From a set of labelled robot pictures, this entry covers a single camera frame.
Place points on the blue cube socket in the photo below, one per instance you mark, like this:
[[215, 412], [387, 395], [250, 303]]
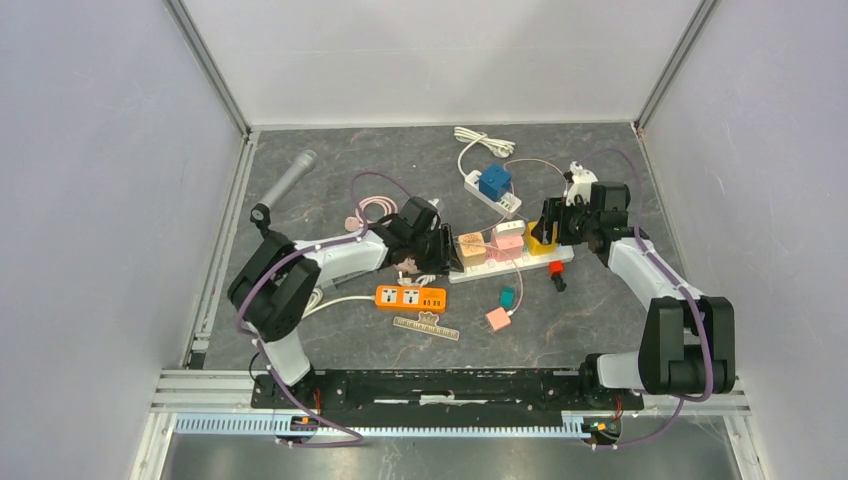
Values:
[[494, 182]]

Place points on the tan dragon cube socket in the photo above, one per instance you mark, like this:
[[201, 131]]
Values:
[[471, 247]]

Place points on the orange power strip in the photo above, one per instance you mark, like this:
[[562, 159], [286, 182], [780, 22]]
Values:
[[411, 299]]

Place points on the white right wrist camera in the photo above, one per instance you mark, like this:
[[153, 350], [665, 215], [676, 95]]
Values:
[[579, 184]]

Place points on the pink cube charger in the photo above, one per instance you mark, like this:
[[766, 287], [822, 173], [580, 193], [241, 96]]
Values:
[[498, 319]]

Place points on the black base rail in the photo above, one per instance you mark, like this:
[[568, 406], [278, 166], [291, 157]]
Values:
[[418, 398]]

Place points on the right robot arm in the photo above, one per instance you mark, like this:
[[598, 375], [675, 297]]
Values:
[[687, 348]]

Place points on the red black small plug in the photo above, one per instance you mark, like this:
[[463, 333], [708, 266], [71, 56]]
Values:
[[556, 270]]

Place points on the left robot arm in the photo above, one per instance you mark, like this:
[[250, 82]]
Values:
[[272, 290]]

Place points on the long white power strip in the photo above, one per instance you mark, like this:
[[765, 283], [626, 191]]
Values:
[[491, 268]]

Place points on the wooden comb ruler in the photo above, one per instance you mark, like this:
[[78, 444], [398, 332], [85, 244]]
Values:
[[426, 323]]

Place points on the yellow cube socket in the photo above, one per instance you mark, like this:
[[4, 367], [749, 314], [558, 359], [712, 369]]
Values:
[[533, 246]]

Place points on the white adapter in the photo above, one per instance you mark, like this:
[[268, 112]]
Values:
[[515, 228]]

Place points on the silver microphone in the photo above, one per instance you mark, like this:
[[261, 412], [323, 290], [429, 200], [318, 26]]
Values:
[[303, 163]]

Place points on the pink cube socket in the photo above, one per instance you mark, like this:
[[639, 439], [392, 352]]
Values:
[[507, 248]]

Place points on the teal small block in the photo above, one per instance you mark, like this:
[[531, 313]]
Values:
[[507, 297]]

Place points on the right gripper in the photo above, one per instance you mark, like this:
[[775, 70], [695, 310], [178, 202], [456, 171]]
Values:
[[556, 210]]

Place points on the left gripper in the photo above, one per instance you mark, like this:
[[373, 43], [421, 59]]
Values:
[[446, 256]]

